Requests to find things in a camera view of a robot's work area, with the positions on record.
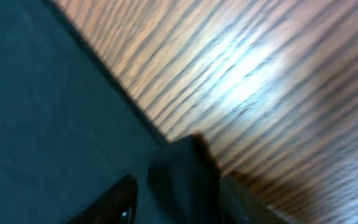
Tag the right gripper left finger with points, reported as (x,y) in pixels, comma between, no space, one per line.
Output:
(117,205)

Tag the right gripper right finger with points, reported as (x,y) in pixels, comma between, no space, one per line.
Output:
(238,206)

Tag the black t-shirt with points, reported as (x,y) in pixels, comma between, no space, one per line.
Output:
(69,132)

